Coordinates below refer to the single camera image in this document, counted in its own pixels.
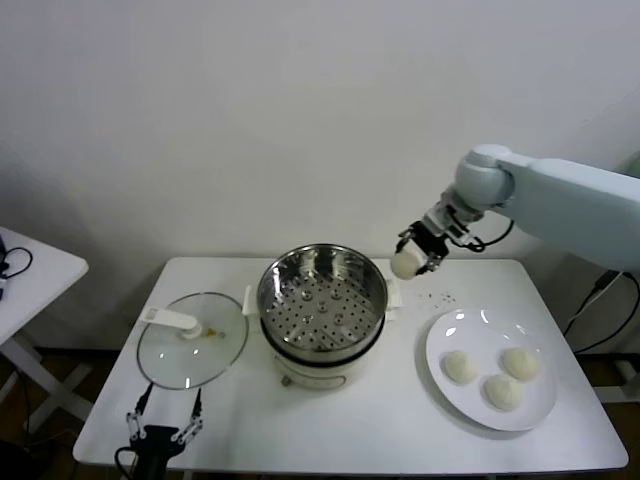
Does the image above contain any glass lid with white handle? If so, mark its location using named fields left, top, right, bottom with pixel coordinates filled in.
left=136, top=292, right=250, bottom=390

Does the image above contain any steel perforated steamer basket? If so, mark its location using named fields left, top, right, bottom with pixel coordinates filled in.
left=243, top=243, right=404, bottom=352

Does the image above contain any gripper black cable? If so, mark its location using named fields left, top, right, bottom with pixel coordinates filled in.
left=462, top=217, right=516, bottom=252
left=114, top=445, right=139, bottom=477

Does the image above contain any white folding side table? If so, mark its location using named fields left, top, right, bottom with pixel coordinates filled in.
left=0, top=226, right=95, bottom=436

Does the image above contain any black power adapter with cable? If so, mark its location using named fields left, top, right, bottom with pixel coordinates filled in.
left=563, top=270, right=632, bottom=335

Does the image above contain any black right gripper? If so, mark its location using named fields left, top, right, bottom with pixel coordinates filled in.
left=397, top=214, right=450, bottom=277

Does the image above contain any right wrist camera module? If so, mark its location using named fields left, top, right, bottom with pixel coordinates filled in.
left=447, top=219, right=477, bottom=249

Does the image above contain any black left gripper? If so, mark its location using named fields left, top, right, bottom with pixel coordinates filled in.
left=125, top=383, right=204, bottom=450

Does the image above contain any thin black looped cable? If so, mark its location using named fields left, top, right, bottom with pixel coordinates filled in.
left=0, top=247, right=34, bottom=282

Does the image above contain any white steamed baozi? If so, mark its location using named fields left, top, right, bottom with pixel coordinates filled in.
left=481, top=373, right=524, bottom=413
left=500, top=347, right=542, bottom=384
left=439, top=349, right=481, bottom=385
left=390, top=249, right=424, bottom=280

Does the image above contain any white oval plate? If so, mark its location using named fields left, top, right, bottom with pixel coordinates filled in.
left=413, top=308, right=559, bottom=433

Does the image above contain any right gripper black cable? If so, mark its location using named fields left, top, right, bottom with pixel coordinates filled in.
left=462, top=217, right=516, bottom=252

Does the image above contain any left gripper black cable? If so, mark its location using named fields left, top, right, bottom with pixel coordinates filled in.
left=114, top=445, right=139, bottom=477

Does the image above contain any cream electric cooking pot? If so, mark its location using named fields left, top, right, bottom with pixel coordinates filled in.
left=243, top=299, right=401, bottom=389

